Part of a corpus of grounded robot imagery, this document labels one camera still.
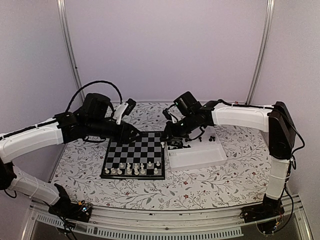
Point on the metal frame post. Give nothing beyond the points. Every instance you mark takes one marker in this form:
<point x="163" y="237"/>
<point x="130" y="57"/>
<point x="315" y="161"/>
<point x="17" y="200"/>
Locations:
<point x="270" y="5"/>
<point x="62" y="11"/>

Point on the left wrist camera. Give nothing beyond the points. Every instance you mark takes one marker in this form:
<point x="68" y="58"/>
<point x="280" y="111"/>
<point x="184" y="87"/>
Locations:
<point x="124" y="109"/>

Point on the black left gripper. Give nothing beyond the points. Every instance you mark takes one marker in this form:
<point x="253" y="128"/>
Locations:
<point x="123" y="137"/>

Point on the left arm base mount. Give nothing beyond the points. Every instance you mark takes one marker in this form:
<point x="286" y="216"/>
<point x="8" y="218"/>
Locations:
<point x="78" y="211"/>

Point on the black grey chessboard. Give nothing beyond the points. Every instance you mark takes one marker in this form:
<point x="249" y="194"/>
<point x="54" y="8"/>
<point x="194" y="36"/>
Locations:
<point x="145" y="149"/>

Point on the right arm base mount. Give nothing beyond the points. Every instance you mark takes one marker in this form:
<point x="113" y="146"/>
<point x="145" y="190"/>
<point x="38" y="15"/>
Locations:
<point x="267" y="215"/>

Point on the black piece far apart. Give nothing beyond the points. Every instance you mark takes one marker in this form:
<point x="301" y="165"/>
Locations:
<point x="212" y="138"/>

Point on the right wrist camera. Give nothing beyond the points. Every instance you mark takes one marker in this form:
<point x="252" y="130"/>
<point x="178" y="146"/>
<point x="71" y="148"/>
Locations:
<point x="169" y="116"/>

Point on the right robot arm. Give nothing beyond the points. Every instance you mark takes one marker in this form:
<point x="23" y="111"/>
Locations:
<point x="275" y="120"/>

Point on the aluminium front rail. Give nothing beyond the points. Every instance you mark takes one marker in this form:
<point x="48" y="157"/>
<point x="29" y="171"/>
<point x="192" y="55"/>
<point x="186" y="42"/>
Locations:
<point x="222" y="223"/>

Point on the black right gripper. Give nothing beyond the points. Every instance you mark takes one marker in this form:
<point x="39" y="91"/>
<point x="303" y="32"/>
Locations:
<point x="171" y="133"/>

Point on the right metal frame post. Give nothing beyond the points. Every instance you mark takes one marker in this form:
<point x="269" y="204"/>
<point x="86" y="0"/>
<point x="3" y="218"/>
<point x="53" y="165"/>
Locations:
<point x="270" y="5"/>

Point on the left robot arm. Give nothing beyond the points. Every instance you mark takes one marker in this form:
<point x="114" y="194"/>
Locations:
<point x="96" y="117"/>

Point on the white plastic tray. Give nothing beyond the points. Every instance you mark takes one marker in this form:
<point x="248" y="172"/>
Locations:
<point x="201" y="154"/>

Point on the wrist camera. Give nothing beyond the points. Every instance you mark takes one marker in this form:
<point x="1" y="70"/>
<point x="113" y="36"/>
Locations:
<point x="124" y="109"/>
<point x="169" y="116"/>

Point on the left metal frame post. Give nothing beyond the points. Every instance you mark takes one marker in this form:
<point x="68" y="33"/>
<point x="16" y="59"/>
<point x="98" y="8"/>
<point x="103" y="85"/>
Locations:
<point x="62" y="11"/>

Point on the black chess pieces pile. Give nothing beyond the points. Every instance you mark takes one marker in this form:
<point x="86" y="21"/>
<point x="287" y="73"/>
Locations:
<point x="176" y="145"/>

